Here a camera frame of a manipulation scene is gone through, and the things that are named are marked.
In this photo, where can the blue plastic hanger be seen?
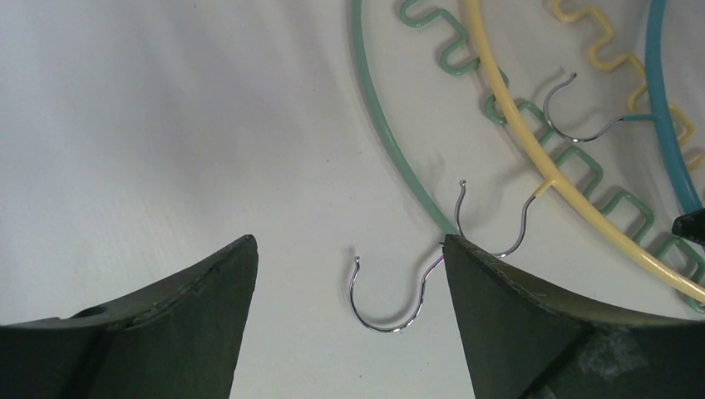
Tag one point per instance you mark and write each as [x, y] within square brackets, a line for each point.
[647, 103]

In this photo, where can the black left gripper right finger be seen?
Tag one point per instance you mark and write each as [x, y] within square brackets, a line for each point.
[524, 337]

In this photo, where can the yellow plastic hanger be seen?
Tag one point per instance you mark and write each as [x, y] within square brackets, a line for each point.
[553, 176]

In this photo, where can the green plastic hanger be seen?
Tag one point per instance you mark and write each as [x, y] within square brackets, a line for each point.
[379, 120]

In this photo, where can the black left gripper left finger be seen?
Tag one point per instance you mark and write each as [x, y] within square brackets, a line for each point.
[179, 337]

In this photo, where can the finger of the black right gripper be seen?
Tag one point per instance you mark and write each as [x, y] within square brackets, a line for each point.
[690, 226]

